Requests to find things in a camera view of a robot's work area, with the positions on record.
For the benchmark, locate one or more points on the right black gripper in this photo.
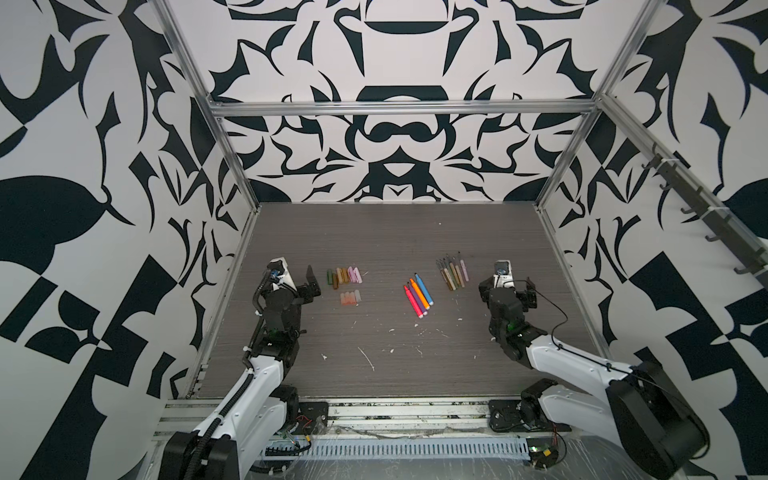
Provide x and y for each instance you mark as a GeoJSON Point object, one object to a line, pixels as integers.
{"type": "Point", "coordinates": [530, 298]}

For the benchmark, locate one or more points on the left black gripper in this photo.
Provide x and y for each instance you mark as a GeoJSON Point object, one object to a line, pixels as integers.
{"type": "Point", "coordinates": [304, 294]}

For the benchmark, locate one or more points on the pink pen purple cap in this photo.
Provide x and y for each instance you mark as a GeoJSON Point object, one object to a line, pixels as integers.
{"type": "Point", "coordinates": [464, 269]}

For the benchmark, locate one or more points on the tan pen ochre cap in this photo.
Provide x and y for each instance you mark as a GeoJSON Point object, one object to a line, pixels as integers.
{"type": "Point", "coordinates": [459, 275]}

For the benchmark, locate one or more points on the brown pen green cap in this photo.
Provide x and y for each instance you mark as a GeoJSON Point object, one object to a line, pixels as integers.
{"type": "Point", "coordinates": [438, 263]}

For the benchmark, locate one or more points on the blue marker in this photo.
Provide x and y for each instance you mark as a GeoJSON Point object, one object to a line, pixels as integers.
{"type": "Point", "coordinates": [424, 290]}

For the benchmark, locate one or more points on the orange marker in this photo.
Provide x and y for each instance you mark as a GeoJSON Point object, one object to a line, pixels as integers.
{"type": "Point", "coordinates": [419, 293]}

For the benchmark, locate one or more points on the cream pen brown cap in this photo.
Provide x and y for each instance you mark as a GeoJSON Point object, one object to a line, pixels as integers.
{"type": "Point", "coordinates": [448, 275]}

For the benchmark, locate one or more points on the purple marker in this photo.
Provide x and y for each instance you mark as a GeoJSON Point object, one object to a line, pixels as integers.
{"type": "Point", "coordinates": [417, 299]}

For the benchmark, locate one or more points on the red marker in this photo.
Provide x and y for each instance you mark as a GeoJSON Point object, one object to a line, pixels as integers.
{"type": "Point", "coordinates": [410, 299]}

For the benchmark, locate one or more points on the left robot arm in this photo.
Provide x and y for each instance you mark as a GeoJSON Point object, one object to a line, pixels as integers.
{"type": "Point", "coordinates": [232, 441]}

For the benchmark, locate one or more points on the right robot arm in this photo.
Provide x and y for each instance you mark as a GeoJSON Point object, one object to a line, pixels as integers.
{"type": "Point", "coordinates": [636, 407]}

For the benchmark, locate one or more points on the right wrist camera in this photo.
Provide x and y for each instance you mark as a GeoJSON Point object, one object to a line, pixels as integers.
{"type": "Point", "coordinates": [502, 273]}

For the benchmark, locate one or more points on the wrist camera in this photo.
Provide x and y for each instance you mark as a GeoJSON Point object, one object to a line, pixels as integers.
{"type": "Point", "coordinates": [279, 275]}
{"type": "Point", "coordinates": [502, 273]}

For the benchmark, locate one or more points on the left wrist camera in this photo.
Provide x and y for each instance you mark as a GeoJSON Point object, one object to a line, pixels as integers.
{"type": "Point", "coordinates": [279, 275]}

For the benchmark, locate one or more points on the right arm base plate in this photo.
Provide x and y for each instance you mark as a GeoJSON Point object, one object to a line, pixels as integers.
{"type": "Point", "coordinates": [510, 415]}

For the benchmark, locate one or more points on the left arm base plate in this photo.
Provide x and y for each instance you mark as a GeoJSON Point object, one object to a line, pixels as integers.
{"type": "Point", "coordinates": [308, 417]}

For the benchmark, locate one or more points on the white cable duct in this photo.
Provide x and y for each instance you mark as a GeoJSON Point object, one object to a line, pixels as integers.
{"type": "Point", "coordinates": [406, 449]}

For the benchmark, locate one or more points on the black hook rail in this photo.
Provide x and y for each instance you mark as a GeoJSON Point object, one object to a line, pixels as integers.
{"type": "Point", "coordinates": [724, 225]}

